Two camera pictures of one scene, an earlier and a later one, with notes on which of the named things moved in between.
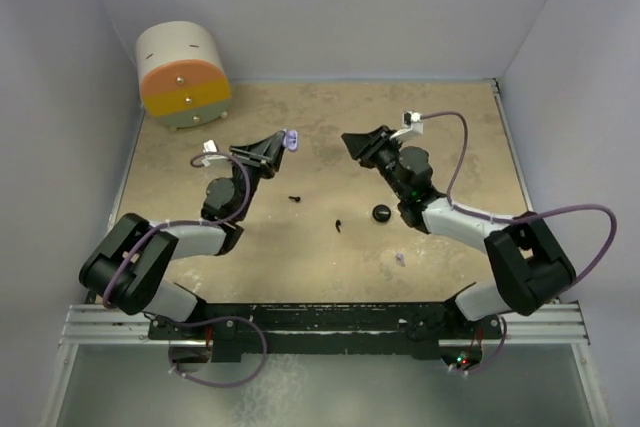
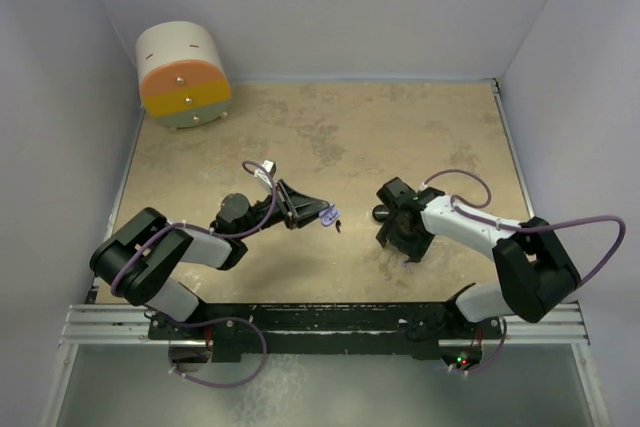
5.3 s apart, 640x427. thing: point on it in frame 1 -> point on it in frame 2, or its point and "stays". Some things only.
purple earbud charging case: x=290 y=141 -> x=329 y=215
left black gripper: x=269 y=150 -> x=299 y=209
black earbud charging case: x=381 y=213 stays
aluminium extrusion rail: x=91 y=325 stays
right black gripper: x=364 y=147 -> x=414 y=249
